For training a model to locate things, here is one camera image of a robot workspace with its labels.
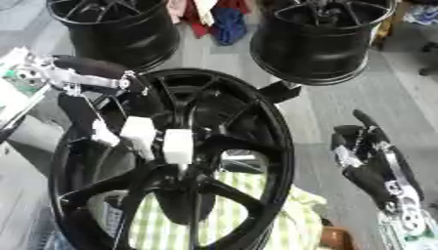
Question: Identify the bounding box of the black wheel stand bracket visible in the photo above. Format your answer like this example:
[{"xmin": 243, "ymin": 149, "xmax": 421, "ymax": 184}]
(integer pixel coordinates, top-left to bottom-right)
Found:
[{"xmin": 256, "ymin": 80, "xmax": 303, "ymax": 104}]

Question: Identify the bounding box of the wooden furniture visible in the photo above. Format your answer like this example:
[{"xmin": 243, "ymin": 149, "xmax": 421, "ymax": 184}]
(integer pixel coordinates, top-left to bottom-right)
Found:
[{"xmin": 371, "ymin": 0, "xmax": 415, "ymax": 51}]

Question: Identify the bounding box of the pale pink cloth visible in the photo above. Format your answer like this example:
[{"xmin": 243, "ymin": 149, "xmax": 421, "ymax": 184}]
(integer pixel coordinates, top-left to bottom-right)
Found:
[{"xmin": 165, "ymin": 0, "xmax": 219, "ymax": 27}]

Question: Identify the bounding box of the red cloth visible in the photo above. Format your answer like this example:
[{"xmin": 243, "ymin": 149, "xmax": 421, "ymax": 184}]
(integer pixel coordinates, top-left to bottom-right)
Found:
[{"xmin": 181, "ymin": 0, "xmax": 253, "ymax": 39}]

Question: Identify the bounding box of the white pin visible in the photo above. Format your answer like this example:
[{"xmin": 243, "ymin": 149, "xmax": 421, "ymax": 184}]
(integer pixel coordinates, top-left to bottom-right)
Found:
[
  {"xmin": 117, "ymin": 115, "xmax": 159, "ymax": 161},
  {"xmin": 160, "ymin": 128, "xmax": 196, "ymax": 172}
]

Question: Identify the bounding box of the large black spoked wheel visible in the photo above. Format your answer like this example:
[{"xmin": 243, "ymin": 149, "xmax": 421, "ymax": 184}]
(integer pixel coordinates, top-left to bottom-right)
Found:
[{"xmin": 46, "ymin": 67, "xmax": 298, "ymax": 250}]

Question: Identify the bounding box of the black wheel rim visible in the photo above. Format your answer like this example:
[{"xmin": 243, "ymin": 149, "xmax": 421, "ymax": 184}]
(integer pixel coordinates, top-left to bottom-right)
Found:
[
  {"xmin": 44, "ymin": 0, "xmax": 182, "ymax": 71},
  {"xmin": 247, "ymin": 0, "xmax": 399, "ymax": 87}
]

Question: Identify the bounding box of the brown box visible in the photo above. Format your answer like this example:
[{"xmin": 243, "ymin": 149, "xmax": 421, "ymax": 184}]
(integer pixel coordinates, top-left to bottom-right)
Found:
[{"xmin": 318, "ymin": 226, "xmax": 356, "ymax": 250}]

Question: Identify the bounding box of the black chair base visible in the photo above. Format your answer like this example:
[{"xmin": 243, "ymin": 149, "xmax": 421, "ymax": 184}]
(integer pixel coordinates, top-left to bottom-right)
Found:
[{"xmin": 417, "ymin": 41, "xmax": 438, "ymax": 77}]

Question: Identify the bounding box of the blue cloth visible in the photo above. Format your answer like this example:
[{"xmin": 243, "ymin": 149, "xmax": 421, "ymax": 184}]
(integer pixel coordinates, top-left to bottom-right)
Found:
[{"xmin": 208, "ymin": 7, "xmax": 250, "ymax": 47}]

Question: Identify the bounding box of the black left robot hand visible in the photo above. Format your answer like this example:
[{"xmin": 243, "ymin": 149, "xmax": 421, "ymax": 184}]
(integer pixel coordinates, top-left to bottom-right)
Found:
[{"xmin": 46, "ymin": 55, "xmax": 168, "ymax": 148}]

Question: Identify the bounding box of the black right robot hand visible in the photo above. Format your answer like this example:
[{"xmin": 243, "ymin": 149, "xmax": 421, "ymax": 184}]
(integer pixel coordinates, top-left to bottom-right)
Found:
[{"xmin": 329, "ymin": 108, "xmax": 428, "ymax": 215}]

